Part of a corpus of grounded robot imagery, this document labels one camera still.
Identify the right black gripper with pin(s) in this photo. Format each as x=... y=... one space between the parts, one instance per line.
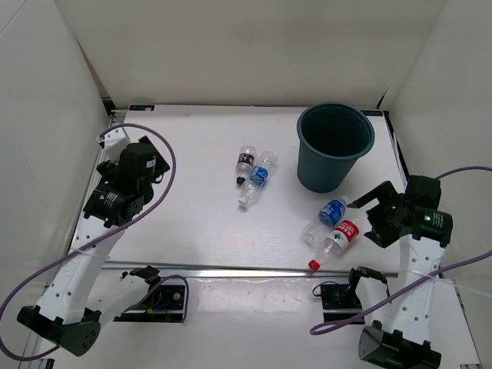
x=381 y=234

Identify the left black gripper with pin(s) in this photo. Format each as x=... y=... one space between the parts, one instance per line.
x=108 y=169

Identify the red label red cap bottle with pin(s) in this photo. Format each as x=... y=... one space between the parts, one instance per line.
x=334 y=244

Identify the black label plastic bottle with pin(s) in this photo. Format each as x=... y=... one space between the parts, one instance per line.
x=245 y=164

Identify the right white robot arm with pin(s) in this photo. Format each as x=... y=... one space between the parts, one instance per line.
x=397 y=335

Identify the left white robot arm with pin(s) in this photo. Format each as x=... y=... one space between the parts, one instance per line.
x=66 y=314

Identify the dark green plastic bin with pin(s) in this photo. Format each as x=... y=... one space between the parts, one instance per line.
x=332 y=136

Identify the blue label bottle white cap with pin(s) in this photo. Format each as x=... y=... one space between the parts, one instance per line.
x=253 y=188

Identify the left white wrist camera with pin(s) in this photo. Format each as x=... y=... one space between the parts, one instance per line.
x=113 y=143

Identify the aluminium front rail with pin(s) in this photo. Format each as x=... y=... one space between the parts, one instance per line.
x=210 y=271

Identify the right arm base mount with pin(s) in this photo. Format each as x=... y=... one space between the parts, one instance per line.
x=338 y=301

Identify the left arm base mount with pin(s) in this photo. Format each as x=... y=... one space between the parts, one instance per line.
x=167 y=302

